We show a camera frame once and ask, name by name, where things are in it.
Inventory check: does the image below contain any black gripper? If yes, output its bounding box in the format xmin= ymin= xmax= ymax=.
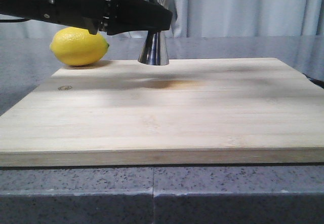
xmin=1 ymin=0 xmax=108 ymax=34

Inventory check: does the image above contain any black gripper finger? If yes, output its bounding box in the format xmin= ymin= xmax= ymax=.
xmin=106 ymin=0 xmax=172 ymax=35

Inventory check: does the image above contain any silver steel jigger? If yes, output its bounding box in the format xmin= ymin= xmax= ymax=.
xmin=138 ymin=0 xmax=173 ymax=66

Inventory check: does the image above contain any yellow lemon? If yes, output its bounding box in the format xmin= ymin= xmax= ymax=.
xmin=50 ymin=27 xmax=109 ymax=66

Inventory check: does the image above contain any grey curtain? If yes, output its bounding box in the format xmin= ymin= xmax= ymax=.
xmin=0 ymin=0 xmax=324 ymax=39

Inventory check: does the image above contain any light wooden cutting board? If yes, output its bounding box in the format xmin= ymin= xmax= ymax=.
xmin=1 ymin=58 xmax=323 ymax=167

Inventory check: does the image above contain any black cable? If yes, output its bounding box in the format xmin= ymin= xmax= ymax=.
xmin=0 ymin=18 xmax=30 ymax=24

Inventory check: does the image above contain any black board handle strap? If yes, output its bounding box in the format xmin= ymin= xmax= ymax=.
xmin=303 ymin=73 xmax=324 ymax=89

